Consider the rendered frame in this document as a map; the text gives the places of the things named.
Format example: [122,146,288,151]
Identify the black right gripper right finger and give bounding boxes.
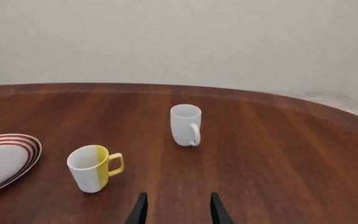
[210,192,235,224]

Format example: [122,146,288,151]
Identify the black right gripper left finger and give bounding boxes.
[124,192,149,224]

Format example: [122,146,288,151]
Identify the white and yellow mug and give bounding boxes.
[67,144,125,194]

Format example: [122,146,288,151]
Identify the white plate with red rings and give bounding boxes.
[0,133,43,198]

